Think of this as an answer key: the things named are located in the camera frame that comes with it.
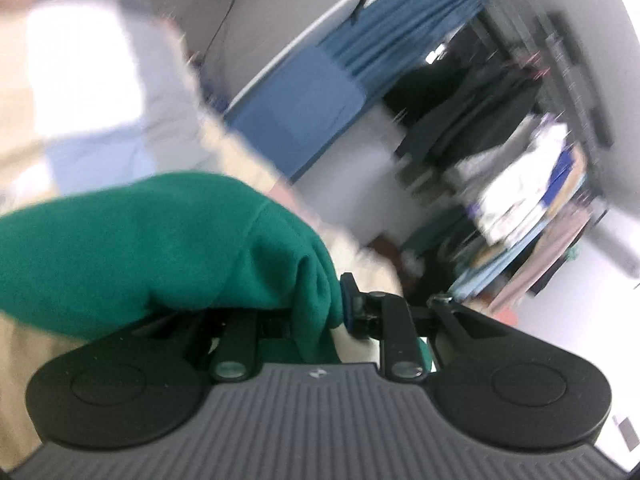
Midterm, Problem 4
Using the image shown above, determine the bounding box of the light blue hanging garment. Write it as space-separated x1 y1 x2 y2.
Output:
450 180 591 301

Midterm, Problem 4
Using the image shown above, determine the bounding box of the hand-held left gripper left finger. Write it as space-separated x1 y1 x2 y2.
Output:
132 307 293 383

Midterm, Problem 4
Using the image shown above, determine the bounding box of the tan hanging coat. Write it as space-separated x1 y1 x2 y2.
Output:
565 142 588 191

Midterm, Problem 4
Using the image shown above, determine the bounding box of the dark cloth pile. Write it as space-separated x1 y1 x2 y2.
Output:
405 260 451 306

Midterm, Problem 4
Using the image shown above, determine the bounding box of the brown wooden nightstand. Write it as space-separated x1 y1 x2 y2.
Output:
372 237 406 266

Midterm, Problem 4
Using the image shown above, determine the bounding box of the striped hanging garment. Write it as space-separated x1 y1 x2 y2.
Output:
395 162 451 196

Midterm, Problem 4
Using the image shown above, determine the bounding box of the black hanging coat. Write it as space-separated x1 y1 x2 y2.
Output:
382 55 546 171

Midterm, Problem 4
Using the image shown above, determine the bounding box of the green hoodie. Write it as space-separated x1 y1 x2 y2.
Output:
0 172 435 373

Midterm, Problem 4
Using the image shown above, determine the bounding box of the pink hanging garment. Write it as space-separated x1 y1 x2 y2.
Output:
490 200 601 311

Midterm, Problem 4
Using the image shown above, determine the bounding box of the white air conditioner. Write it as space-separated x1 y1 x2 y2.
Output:
592 205 640 281

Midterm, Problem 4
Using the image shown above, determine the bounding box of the blue folding mattress pad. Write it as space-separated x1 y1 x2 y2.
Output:
225 45 368 183

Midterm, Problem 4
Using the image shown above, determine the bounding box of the grey wooden cabinet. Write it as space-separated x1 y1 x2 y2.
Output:
165 0 456 116

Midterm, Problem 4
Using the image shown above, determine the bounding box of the black frame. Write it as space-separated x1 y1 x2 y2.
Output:
532 10 615 148

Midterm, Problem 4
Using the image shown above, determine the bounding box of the white puffer jacket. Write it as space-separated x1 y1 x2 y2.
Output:
445 115 571 246

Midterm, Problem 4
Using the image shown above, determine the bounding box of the dark teal hanging garment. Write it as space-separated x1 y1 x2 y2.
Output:
402 225 476 261

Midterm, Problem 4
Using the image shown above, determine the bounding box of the black power cable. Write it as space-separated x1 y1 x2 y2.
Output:
197 0 236 61

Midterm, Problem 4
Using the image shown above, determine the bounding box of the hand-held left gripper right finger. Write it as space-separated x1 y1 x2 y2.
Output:
339 272 516 383

